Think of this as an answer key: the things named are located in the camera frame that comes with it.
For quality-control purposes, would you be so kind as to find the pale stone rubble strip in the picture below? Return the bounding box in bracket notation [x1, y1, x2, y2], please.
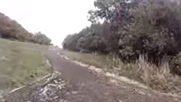
[53, 52, 181, 102]

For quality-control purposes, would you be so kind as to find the brown dirt track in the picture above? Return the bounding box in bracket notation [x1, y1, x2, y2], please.
[2, 42, 181, 102]

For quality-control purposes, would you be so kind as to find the row of dark green trees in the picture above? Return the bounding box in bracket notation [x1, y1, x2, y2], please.
[59, 0, 181, 76]

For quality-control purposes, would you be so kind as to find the tall dry grass verge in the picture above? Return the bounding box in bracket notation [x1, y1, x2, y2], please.
[58, 43, 181, 98]

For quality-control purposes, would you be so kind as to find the green grass field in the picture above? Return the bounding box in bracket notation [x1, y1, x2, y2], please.
[0, 36, 57, 102]

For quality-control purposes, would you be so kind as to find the wooded hillside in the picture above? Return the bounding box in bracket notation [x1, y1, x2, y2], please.
[0, 4, 57, 47]

